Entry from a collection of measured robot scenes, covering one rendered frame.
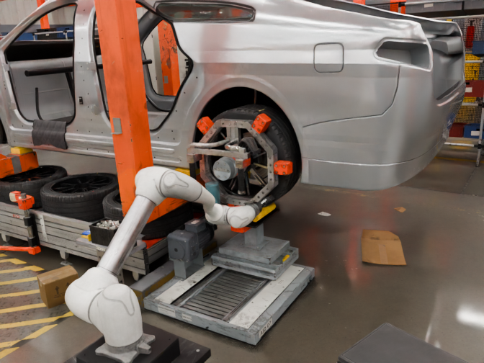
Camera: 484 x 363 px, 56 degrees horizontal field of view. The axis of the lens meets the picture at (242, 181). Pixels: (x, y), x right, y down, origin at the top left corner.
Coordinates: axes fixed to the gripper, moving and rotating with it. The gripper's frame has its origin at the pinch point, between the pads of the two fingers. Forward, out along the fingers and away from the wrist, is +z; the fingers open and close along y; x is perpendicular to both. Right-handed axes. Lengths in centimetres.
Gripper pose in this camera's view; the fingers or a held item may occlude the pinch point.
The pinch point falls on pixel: (269, 199)
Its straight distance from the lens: 283.9
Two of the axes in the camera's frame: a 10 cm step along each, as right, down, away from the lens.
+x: -6.4, -7.5, 1.5
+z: 5.1, -2.8, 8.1
